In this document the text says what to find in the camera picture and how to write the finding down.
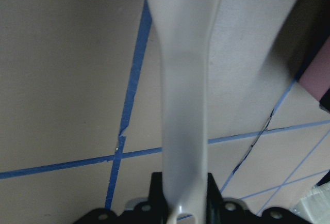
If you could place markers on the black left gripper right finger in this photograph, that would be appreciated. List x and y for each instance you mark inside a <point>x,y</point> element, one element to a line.
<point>213,201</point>

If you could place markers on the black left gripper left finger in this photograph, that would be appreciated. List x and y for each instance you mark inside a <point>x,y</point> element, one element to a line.
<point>156,199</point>

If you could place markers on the beige hand brush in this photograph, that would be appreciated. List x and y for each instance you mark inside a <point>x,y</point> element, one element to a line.
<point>220,73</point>

